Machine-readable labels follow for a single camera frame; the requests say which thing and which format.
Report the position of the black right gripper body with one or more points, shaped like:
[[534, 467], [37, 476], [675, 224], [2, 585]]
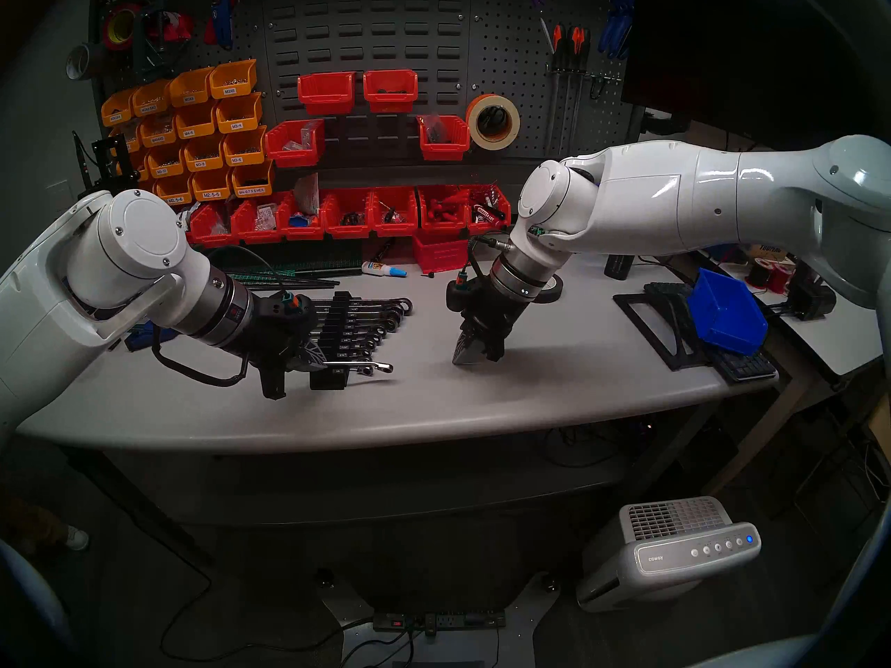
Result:
[[494, 312]]

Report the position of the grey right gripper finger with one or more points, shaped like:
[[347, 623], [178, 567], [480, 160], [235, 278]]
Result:
[[466, 350], [494, 350]]

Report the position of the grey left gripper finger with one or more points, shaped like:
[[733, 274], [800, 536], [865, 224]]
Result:
[[313, 367], [310, 352]]

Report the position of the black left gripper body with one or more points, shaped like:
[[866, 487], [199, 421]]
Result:
[[278, 339]]

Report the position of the black wrench holder rack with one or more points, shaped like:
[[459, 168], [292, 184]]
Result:
[[330, 383]]

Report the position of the small chrome ratcheting wrench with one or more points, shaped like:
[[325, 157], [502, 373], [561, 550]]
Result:
[[369, 366]]

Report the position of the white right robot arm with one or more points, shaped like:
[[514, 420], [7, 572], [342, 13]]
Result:
[[696, 193]]

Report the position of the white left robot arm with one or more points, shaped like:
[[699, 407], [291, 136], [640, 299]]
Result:
[[69, 291]]

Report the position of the green cutting mat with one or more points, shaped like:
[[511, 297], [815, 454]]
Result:
[[278, 277]]

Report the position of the black tape roll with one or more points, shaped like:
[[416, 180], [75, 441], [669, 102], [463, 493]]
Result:
[[555, 289]]

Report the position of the red parts bin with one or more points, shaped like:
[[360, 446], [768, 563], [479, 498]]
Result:
[[442, 252], [393, 218], [390, 92], [442, 218], [299, 221], [256, 225], [212, 228], [346, 218], [487, 214], [326, 94], [443, 145], [296, 148]]

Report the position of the black cylindrical rod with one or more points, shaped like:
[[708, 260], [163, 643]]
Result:
[[327, 272]]

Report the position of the white glue bottle blue tip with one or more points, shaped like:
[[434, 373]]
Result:
[[379, 269]]

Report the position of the black marker pen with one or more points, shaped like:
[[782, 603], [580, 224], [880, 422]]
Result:
[[384, 250]]

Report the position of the blue bar clamp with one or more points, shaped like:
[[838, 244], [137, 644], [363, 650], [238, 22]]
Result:
[[143, 336]]

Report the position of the cream masking tape roll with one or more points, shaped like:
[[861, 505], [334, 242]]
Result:
[[514, 127]]

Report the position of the blue parts bin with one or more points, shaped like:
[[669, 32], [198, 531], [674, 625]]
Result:
[[727, 315]]

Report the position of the black keyboard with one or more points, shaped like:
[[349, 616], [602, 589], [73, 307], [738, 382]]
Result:
[[745, 367]]

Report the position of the black metal stand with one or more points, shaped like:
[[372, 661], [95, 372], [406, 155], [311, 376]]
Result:
[[108, 155]]

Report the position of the white air purifier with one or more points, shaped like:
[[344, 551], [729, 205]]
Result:
[[668, 555]]

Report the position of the black power strip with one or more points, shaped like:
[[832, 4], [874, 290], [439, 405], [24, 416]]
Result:
[[438, 620]]

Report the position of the dark grey pegboard panel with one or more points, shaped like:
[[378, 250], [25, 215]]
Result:
[[418, 47]]

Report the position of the small cardboard box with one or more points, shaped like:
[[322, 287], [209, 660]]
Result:
[[766, 250]]

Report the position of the seated person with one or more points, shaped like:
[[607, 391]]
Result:
[[75, 538]]

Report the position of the black power adapter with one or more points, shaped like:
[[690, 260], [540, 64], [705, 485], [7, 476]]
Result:
[[811, 299]]

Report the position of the red hanging tool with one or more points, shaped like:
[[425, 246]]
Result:
[[174, 28]]

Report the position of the red yellow tape roll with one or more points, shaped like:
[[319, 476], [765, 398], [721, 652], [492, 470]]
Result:
[[108, 33]]

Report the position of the black monitor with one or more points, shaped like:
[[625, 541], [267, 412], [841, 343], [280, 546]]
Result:
[[766, 47]]

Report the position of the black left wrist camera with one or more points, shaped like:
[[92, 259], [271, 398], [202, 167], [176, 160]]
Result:
[[289, 306]]

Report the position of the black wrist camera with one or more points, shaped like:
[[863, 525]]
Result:
[[289, 306], [459, 294]]

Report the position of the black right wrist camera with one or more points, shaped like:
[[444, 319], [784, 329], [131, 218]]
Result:
[[459, 294]]

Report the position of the black frame stand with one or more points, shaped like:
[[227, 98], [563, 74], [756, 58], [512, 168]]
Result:
[[654, 325]]

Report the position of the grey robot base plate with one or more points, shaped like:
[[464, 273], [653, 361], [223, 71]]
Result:
[[529, 604]]

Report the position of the grey duct tape roll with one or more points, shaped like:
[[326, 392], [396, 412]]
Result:
[[76, 65]]

